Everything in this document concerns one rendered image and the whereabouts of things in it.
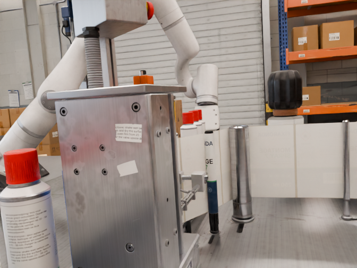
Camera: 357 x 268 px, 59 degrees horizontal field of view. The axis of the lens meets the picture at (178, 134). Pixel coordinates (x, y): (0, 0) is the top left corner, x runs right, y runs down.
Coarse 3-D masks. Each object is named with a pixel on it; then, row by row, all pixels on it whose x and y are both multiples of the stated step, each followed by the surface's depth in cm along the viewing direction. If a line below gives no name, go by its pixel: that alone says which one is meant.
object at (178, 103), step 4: (176, 100) 152; (180, 100) 162; (176, 104) 151; (180, 104) 162; (176, 108) 151; (180, 108) 161; (176, 112) 150; (180, 112) 161; (176, 116) 150; (180, 116) 160; (176, 120) 149; (180, 120) 160; (176, 124) 149; (180, 124) 159; (176, 128) 148; (180, 132) 158; (180, 136) 157
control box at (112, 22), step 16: (80, 0) 69; (96, 0) 63; (112, 0) 61; (128, 0) 63; (144, 0) 66; (80, 16) 70; (96, 16) 64; (112, 16) 61; (128, 16) 64; (144, 16) 66; (80, 32) 71; (112, 32) 71
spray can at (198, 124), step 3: (189, 111) 104; (192, 111) 103; (195, 111) 103; (195, 114) 103; (198, 114) 104; (195, 117) 103; (198, 117) 104; (195, 120) 103; (198, 120) 104; (195, 123) 103; (198, 123) 103; (201, 123) 104; (198, 126) 103; (201, 126) 104; (198, 129) 103; (201, 129) 104; (198, 132) 103; (201, 132) 104
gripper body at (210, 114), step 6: (198, 108) 121; (204, 108) 120; (210, 108) 119; (216, 108) 119; (204, 114) 120; (210, 114) 119; (216, 114) 118; (204, 120) 119; (210, 120) 118; (216, 120) 118; (210, 126) 118; (216, 126) 117
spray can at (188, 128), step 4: (188, 112) 95; (192, 112) 94; (184, 116) 94; (188, 116) 93; (192, 116) 94; (184, 120) 94; (188, 120) 93; (192, 120) 94; (184, 124) 94; (188, 124) 94; (192, 124) 94; (180, 128) 95; (184, 128) 93; (188, 128) 93; (192, 128) 93; (196, 128) 94; (184, 132) 93; (188, 132) 93; (192, 132) 93; (196, 132) 94; (184, 136) 94
